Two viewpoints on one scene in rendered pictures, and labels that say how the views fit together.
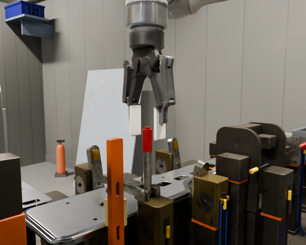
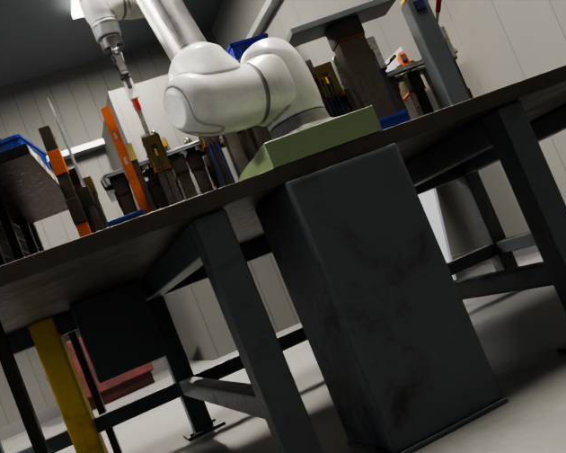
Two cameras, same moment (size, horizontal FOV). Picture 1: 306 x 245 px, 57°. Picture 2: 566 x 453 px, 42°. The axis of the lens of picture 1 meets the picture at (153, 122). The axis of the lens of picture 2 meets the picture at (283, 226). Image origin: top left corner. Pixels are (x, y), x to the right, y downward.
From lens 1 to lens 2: 2.14 m
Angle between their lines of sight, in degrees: 36
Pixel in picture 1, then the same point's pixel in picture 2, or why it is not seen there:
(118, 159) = (109, 118)
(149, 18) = (100, 33)
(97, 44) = not seen: hidden behind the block
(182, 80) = (470, 33)
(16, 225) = (56, 153)
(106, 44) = not seen: hidden behind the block
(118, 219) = (122, 152)
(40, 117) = not seen: hidden behind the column
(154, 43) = (109, 45)
